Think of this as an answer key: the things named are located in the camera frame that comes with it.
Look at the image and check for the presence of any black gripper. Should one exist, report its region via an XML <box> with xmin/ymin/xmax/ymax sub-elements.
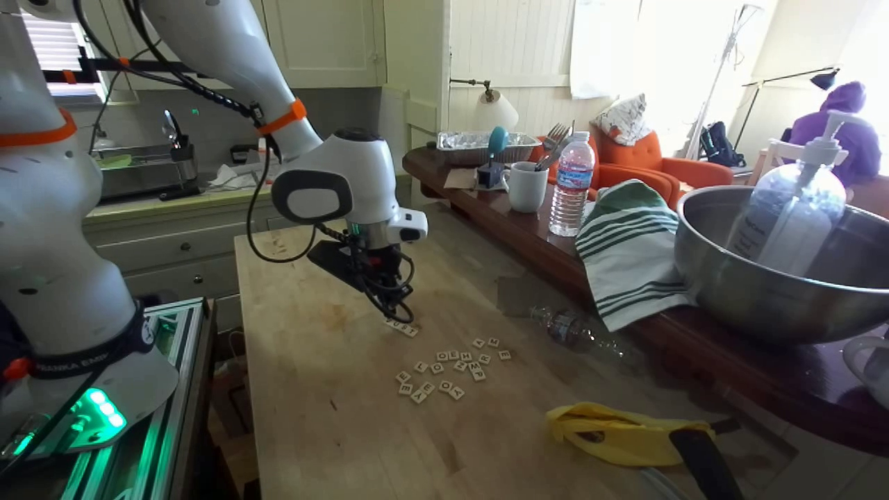
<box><xmin>305</xmin><ymin>240</ymin><xmax>420</xmax><ymax>326</ymax></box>

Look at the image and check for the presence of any brown paper sheet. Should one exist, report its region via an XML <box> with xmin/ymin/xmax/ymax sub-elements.
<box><xmin>441</xmin><ymin>164</ymin><xmax>484</xmax><ymax>196</ymax></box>

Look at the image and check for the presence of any black block stand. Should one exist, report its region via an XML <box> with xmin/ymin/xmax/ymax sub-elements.
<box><xmin>476</xmin><ymin>162</ymin><xmax>512</xmax><ymax>193</ymax></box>

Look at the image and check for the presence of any white ceramic mug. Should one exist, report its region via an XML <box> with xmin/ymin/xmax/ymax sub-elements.
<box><xmin>502</xmin><ymin>160</ymin><xmax>551</xmax><ymax>217</ymax></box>

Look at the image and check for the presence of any large foil tray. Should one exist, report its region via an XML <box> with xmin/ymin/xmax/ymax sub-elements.
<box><xmin>433</xmin><ymin>129</ymin><xmax>540</xmax><ymax>154</ymax></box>

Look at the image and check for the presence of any crumpled clear plastic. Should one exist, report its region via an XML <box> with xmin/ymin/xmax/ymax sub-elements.
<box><xmin>526</xmin><ymin>303</ymin><xmax>634</xmax><ymax>360</ymax></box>

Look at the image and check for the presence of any teal round scoop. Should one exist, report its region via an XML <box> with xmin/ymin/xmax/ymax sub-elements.
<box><xmin>487</xmin><ymin>122</ymin><xmax>512</xmax><ymax>171</ymax></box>

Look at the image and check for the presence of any white crumpled cloth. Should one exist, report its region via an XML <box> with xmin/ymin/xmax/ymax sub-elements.
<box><xmin>209</xmin><ymin>162</ymin><xmax>275</xmax><ymax>193</ymax></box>

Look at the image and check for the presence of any clear plastic water bottle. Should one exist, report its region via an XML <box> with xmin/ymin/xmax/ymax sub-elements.
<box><xmin>548</xmin><ymin>129</ymin><xmax>597</xmax><ymax>240</ymax></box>

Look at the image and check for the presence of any white globe table lamp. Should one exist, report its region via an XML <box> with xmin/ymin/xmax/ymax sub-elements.
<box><xmin>451</xmin><ymin>75</ymin><xmax>523</xmax><ymax>137</ymax></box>

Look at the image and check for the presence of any metal spoon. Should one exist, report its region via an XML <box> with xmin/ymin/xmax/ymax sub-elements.
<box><xmin>536</xmin><ymin>122</ymin><xmax>572</xmax><ymax>176</ymax></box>

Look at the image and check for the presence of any cream drawer cabinet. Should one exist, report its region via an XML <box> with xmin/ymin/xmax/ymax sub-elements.
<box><xmin>80</xmin><ymin>179</ymin><xmax>414</xmax><ymax>308</ymax></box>

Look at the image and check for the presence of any green striped white towel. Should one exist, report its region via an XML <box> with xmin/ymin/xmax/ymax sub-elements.
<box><xmin>572</xmin><ymin>179</ymin><xmax>698</xmax><ymax>333</ymax></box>

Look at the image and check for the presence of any black faucet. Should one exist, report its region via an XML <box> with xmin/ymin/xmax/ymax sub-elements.
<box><xmin>157</xmin><ymin>108</ymin><xmax>202</xmax><ymax>204</ymax></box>

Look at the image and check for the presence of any orange cushion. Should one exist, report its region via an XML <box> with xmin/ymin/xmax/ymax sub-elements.
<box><xmin>526</xmin><ymin>122</ymin><xmax>736</xmax><ymax>211</ymax></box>

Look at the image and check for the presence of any white patterned cloth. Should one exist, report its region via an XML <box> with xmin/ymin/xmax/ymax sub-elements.
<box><xmin>591</xmin><ymin>93</ymin><xmax>651</xmax><ymax>151</ymax></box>

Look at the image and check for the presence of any grey metal rack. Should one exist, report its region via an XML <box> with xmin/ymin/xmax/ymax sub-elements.
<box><xmin>91</xmin><ymin>142</ymin><xmax>202</xmax><ymax>204</ymax></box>

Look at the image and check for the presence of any black horizontal rod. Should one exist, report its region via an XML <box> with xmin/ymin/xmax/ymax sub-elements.
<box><xmin>40</xmin><ymin>50</ymin><xmax>216</xmax><ymax>93</ymax></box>

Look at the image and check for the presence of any dark wooden side table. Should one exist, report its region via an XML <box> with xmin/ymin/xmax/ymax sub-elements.
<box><xmin>400</xmin><ymin>142</ymin><xmax>889</xmax><ymax>462</ymax></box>

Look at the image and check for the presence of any black bag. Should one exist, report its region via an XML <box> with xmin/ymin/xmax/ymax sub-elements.
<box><xmin>698</xmin><ymin>121</ymin><xmax>747</xmax><ymax>171</ymax></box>

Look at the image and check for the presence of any large steel mixing bowl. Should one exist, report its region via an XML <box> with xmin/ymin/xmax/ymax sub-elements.
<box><xmin>673</xmin><ymin>185</ymin><xmax>889</xmax><ymax>347</ymax></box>

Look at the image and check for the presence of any white pump bottle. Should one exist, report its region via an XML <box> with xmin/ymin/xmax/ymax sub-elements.
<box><xmin>725</xmin><ymin>108</ymin><xmax>865</xmax><ymax>278</ymax></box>

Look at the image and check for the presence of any white window blind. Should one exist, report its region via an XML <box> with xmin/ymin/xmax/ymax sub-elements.
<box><xmin>20</xmin><ymin>10</ymin><xmax>107</xmax><ymax>104</ymax></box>

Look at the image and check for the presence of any thin floor lamp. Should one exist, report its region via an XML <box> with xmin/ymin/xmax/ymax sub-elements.
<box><xmin>732</xmin><ymin>65</ymin><xmax>843</xmax><ymax>157</ymax></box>

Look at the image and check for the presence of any white plastic object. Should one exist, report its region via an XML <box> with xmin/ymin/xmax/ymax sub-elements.
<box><xmin>843</xmin><ymin>332</ymin><xmax>889</xmax><ymax>411</ymax></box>

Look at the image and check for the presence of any purple plush toy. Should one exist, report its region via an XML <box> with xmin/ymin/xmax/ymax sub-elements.
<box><xmin>787</xmin><ymin>78</ymin><xmax>884</xmax><ymax>190</ymax></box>

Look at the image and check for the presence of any orange velcro strap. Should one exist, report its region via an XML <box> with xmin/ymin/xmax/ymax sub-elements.
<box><xmin>255</xmin><ymin>97</ymin><xmax>311</xmax><ymax>140</ymax></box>
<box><xmin>0</xmin><ymin>108</ymin><xmax>80</xmax><ymax>151</ymax></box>

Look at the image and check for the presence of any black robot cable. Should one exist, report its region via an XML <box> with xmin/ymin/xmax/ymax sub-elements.
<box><xmin>66</xmin><ymin>0</ymin><xmax>322</xmax><ymax>267</ymax></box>

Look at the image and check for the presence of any white wall cabinet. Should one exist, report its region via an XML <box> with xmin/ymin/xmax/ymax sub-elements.
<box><xmin>258</xmin><ymin>0</ymin><xmax>389</xmax><ymax>93</ymax></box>

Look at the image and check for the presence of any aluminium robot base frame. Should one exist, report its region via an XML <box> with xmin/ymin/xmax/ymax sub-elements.
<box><xmin>0</xmin><ymin>294</ymin><xmax>216</xmax><ymax>500</ymax></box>

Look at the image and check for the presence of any black tool handle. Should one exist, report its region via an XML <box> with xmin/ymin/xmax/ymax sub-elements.
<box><xmin>666</xmin><ymin>426</ymin><xmax>747</xmax><ymax>500</ymax></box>

